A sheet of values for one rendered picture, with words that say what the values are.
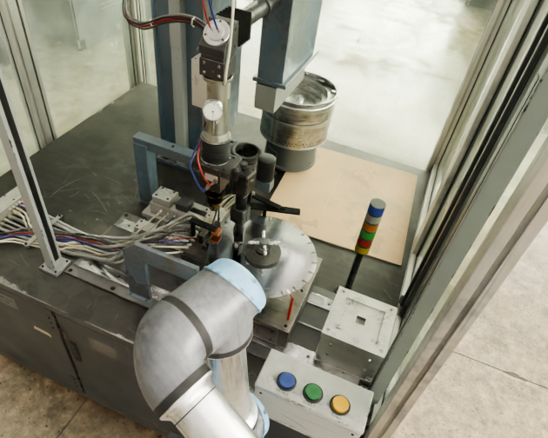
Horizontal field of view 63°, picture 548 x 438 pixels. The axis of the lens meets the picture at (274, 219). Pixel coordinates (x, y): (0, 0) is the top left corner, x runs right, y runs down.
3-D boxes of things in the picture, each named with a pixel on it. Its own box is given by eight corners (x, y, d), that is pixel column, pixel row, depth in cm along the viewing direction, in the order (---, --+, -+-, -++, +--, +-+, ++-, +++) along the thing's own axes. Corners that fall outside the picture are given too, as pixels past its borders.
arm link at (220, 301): (191, 453, 103) (150, 286, 69) (237, 406, 112) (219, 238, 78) (229, 489, 96) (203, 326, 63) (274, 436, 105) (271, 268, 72)
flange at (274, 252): (242, 240, 138) (242, 235, 136) (277, 238, 140) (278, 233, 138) (246, 268, 130) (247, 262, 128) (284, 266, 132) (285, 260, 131)
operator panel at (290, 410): (359, 417, 122) (374, 392, 112) (349, 456, 115) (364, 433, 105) (265, 375, 128) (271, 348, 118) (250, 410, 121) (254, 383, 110)
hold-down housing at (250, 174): (252, 220, 127) (258, 163, 113) (242, 229, 124) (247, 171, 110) (236, 212, 129) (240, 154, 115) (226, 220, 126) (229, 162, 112)
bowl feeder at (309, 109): (330, 152, 214) (347, 82, 190) (310, 188, 193) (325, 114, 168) (271, 133, 221) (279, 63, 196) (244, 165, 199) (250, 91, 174)
